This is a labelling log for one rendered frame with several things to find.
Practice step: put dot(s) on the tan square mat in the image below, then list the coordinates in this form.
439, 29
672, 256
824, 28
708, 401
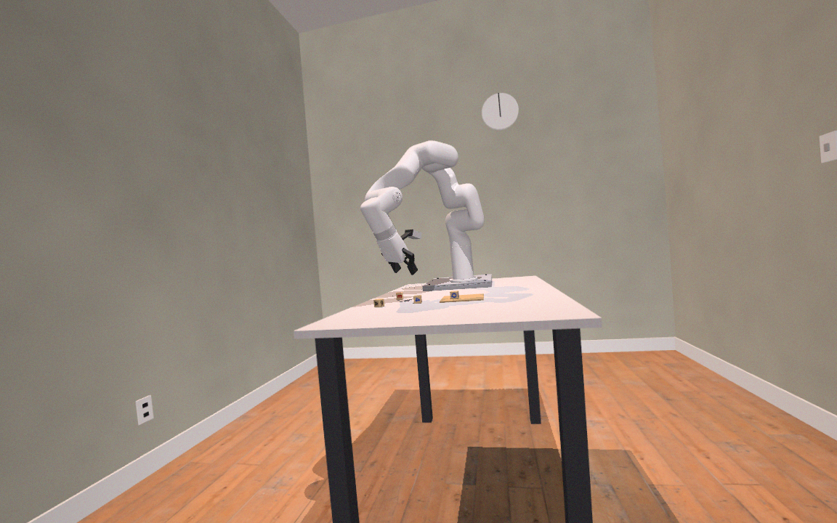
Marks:
469, 297

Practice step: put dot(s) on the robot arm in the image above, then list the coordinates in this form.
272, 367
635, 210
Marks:
436, 158

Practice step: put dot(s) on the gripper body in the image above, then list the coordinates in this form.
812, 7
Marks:
391, 248

